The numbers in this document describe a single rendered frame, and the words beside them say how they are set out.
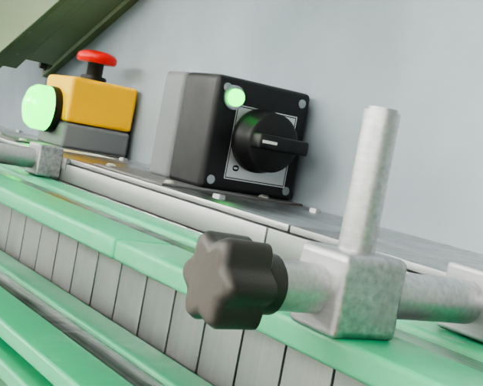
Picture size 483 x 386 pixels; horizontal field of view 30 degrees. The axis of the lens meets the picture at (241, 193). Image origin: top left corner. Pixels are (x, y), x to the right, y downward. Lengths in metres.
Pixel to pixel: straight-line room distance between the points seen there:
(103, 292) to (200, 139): 0.12
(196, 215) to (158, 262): 0.15
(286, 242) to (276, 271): 0.19
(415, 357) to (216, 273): 0.07
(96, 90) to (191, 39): 0.11
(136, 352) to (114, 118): 0.41
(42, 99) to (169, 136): 0.25
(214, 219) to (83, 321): 0.12
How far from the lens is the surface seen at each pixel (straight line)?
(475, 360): 0.32
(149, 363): 0.51
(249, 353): 0.47
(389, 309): 0.29
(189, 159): 0.63
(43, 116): 0.89
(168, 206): 0.56
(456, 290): 0.32
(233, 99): 0.62
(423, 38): 0.60
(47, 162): 0.72
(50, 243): 0.72
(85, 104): 0.89
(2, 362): 0.55
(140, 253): 0.40
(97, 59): 0.91
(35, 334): 0.53
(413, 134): 0.58
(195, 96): 0.64
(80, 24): 1.02
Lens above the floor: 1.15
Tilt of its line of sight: 33 degrees down
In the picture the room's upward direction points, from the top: 81 degrees counter-clockwise
